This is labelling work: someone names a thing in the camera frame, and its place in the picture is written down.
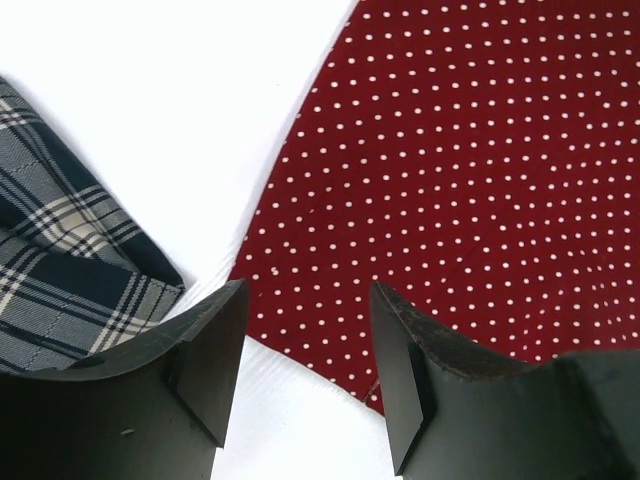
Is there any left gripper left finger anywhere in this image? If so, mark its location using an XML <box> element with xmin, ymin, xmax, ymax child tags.
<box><xmin>1</xmin><ymin>280</ymin><xmax>249</xmax><ymax>480</ymax></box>

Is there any red polka dot skirt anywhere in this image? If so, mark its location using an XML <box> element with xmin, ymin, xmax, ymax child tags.
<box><xmin>232</xmin><ymin>1</ymin><xmax>639</xmax><ymax>410</ymax></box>

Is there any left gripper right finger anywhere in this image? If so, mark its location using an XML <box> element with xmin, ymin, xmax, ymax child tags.
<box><xmin>369</xmin><ymin>283</ymin><xmax>639</xmax><ymax>479</ymax></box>

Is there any plaid folded skirt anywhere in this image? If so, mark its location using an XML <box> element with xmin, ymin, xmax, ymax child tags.
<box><xmin>1</xmin><ymin>82</ymin><xmax>185</xmax><ymax>374</ymax></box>

